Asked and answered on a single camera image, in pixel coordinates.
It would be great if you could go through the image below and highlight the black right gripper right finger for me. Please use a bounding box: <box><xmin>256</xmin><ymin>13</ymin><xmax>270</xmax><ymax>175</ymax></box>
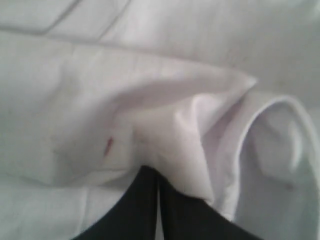
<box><xmin>158</xmin><ymin>176</ymin><xmax>258</xmax><ymax>240</ymax></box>

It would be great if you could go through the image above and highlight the white t-shirt red lettering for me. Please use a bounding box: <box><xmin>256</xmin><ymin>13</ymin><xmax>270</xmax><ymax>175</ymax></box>
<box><xmin>0</xmin><ymin>0</ymin><xmax>320</xmax><ymax>240</ymax></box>

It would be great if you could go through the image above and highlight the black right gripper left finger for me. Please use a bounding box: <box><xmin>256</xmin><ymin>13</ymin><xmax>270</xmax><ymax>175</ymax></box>
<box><xmin>74</xmin><ymin>166</ymin><xmax>158</xmax><ymax>240</ymax></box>

